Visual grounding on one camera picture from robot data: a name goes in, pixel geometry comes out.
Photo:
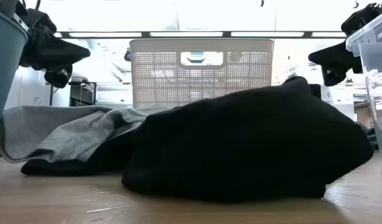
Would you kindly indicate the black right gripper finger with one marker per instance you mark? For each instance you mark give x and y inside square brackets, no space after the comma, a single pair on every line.
[334,57]
[332,77]

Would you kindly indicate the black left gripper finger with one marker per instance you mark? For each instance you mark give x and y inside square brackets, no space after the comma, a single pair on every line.
[58,77]
[54,53]

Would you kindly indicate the grey cloth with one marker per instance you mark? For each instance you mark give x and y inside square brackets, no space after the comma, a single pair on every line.
[54,133]

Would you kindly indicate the black cloth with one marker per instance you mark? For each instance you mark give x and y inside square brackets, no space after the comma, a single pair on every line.
[240,143]

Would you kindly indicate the white cabinet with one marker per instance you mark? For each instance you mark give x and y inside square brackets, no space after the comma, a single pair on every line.
[337,99]

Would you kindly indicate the black background table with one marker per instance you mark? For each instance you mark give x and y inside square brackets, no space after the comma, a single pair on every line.
[82,93]

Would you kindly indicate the clear plastic bin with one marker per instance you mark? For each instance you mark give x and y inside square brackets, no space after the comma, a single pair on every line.
[376,93]

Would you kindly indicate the brown cardboard box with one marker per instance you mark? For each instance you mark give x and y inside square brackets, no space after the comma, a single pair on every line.
[363,116]

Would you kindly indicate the teal plastic bin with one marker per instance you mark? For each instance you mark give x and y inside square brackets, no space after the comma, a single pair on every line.
[6,68]

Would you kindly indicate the white perforated plastic basket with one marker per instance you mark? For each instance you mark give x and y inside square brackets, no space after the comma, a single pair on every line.
[153,45]

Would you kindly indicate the black ceiling beam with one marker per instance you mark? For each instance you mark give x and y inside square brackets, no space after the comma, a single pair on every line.
[228,34]

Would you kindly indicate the round black camera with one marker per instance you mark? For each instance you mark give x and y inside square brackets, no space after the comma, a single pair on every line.
[127,56]

